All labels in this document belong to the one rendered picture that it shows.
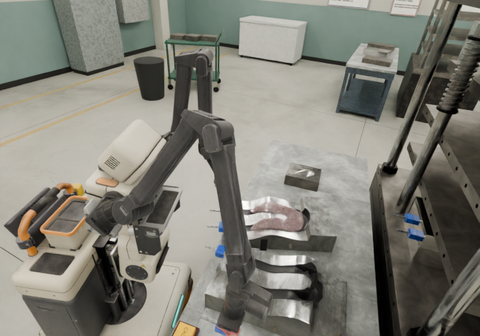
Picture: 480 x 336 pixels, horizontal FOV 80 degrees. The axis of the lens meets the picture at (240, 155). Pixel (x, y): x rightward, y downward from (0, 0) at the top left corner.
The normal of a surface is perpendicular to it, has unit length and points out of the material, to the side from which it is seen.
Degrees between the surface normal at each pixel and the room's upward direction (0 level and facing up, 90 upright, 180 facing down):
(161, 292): 0
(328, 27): 90
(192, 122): 68
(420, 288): 0
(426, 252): 90
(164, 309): 0
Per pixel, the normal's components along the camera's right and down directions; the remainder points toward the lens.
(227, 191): -0.33, 0.11
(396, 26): -0.44, 0.47
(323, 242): -0.03, 0.54
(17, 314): 0.05, -0.84
